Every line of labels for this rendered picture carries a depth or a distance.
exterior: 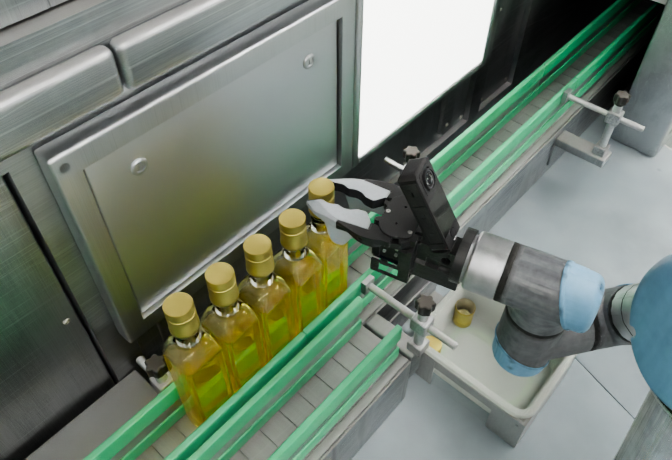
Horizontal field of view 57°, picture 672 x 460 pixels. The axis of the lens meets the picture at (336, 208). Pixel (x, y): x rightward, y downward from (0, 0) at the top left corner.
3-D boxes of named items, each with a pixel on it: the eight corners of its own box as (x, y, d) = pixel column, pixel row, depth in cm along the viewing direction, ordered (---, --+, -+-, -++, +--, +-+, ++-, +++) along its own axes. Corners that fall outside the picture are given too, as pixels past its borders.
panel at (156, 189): (474, 59, 133) (505, -109, 108) (486, 64, 132) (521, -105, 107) (117, 332, 87) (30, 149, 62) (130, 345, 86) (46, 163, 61)
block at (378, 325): (376, 332, 106) (378, 308, 101) (421, 365, 102) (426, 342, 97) (363, 345, 104) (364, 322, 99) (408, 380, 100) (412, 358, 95)
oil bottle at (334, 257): (323, 293, 104) (320, 204, 88) (348, 311, 101) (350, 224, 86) (299, 314, 101) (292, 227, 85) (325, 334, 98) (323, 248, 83)
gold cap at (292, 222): (293, 225, 82) (292, 202, 79) (313, 239, 81) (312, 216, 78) (274, 241, 81) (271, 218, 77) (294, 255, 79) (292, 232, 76)
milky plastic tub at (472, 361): (458, 301, 118) (465, 273, 112) (567, 372, 108) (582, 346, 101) (402, 363, 109) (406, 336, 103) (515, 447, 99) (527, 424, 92)
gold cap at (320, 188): (303, 213, 83) (302, 190, 79) (316, 196, 85) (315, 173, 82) (327, 222, 82) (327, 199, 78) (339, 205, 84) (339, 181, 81)
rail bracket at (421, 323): (369, 302, 102) (372, 254, 93) (455, 364, 94) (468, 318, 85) (357, 314, 100) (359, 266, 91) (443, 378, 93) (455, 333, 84)
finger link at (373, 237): (332, 237, 77) (401, 255, 75) (332, 229, 76) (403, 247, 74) (343, 210, 80) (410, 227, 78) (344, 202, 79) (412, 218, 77)
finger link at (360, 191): (320, 207, 86) (377, 237, 83) (320, 176, 82) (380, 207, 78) (333, 193, 88) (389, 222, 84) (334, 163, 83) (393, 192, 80)
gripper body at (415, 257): (364, 268, 81) (452, 304, 78) (367, 225, 75) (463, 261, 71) (387, 228, 86) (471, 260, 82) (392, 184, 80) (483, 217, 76)
